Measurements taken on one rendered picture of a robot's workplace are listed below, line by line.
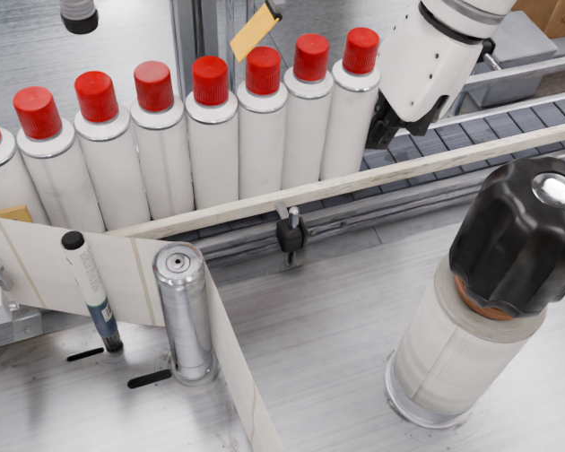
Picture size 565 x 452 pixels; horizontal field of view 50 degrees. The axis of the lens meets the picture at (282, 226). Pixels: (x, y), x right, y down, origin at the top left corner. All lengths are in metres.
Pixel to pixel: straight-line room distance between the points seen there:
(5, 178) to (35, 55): 0.47
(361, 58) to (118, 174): 0.26
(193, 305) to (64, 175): 0.20
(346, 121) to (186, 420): 0.34
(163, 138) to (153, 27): 0.49
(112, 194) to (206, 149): 0.11
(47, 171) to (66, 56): 0.46
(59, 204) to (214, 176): 0.16
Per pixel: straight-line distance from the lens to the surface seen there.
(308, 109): 0.62
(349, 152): 0.69
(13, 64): 1.03
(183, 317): 0.48
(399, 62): 0.67
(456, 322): 0.45
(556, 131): 0.85
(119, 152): 0.59
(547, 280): 0.39
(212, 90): 0.57
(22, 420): 0.63
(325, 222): 0.74
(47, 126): 0.56
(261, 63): 0.57
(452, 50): 0.63
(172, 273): 0.45
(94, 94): 0.56
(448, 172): 0.80
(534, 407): 0.66
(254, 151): 0.63
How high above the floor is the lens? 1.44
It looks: 53 degrees down
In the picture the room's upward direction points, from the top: 5 degrees clockwise
